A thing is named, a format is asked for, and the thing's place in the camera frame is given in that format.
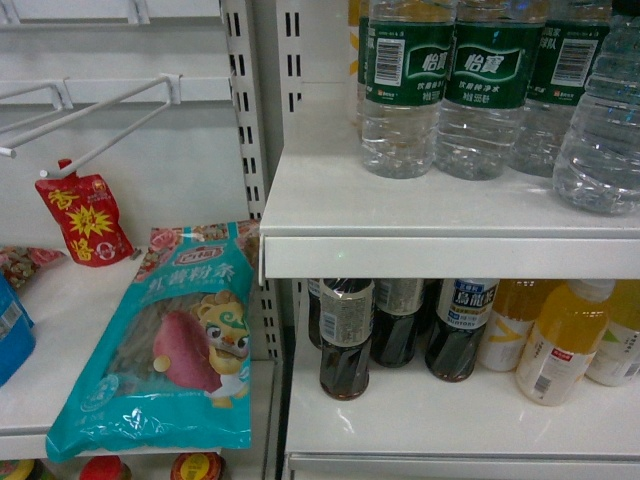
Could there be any clear water bottle green label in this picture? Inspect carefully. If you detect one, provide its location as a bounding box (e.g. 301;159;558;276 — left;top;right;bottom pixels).
552;1;639;215

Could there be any white shelf with water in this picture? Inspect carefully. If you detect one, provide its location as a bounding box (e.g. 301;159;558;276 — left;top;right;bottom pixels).
258;84;640;287

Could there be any water bottle left front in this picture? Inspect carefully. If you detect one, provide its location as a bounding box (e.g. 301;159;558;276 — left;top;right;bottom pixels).
361;1;457;179

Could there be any white slotted shelf upright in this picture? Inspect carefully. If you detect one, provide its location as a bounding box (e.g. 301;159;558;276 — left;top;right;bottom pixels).
220;0;283;362

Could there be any water bottle middle front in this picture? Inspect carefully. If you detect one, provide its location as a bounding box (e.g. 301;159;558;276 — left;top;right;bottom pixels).
435;1;550;180

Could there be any water bottle right front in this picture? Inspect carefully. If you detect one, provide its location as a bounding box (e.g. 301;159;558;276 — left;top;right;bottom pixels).
509;0;612;178

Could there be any dark oolong tea bottle front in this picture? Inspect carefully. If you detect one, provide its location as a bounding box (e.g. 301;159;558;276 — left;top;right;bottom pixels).
319;278;375;400

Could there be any dark oolong tea bottle middle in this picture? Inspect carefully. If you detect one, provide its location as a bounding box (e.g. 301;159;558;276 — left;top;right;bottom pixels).
371;278;425;368

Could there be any dark Suntory oolong tea bottle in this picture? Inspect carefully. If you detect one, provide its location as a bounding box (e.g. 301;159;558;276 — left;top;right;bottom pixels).
425;278;500;382

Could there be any teal sweet potato noodle bag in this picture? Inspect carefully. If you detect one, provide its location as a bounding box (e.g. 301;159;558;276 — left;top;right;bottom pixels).
46;220;259;463

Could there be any yellow vitamin drink bottle rear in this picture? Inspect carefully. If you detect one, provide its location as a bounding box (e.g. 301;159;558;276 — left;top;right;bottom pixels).
477;279;563;372

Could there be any yellow vitamin drink bottle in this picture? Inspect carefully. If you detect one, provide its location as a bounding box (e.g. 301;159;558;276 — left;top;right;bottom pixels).
515;279;616;406
477;279;563;372

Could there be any red sauce pouch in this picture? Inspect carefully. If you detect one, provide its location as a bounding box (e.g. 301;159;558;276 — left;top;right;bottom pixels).
35;172;134;267

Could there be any yellow vitamin drink bottle front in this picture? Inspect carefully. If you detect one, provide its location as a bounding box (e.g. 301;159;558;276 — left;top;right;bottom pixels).
515;279;616;406

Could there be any white display hook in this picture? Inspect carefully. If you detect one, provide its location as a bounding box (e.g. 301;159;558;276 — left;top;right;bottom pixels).
1;73;182;178

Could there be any blue package left edge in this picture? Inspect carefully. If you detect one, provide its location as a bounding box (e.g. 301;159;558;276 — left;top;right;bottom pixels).
0;277;36;385

